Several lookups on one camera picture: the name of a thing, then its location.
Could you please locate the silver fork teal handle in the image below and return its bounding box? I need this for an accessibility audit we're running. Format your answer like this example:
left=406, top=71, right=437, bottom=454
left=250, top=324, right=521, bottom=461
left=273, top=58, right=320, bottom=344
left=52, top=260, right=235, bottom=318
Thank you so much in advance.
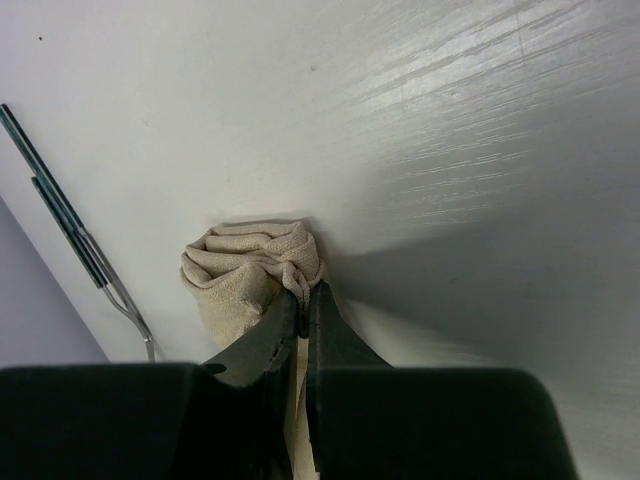
left=31, top=176, right=156, bottom=362

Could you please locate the beige cloth napkin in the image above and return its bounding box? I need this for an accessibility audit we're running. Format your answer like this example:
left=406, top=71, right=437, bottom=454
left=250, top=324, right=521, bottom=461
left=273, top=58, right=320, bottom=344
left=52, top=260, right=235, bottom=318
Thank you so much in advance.
left=180, top=222, right=326, bottom=479

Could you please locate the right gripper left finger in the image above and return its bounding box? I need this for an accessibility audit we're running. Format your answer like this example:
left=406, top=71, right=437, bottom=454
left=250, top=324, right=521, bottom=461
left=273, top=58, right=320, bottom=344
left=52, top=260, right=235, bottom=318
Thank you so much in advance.
left=1, top=292, right=298, bottom=479

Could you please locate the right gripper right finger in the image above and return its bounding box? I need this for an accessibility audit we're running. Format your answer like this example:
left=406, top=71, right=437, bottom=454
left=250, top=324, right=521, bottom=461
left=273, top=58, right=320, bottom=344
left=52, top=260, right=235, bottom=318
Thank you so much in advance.
left=306, top=283, right=578, bottom=479

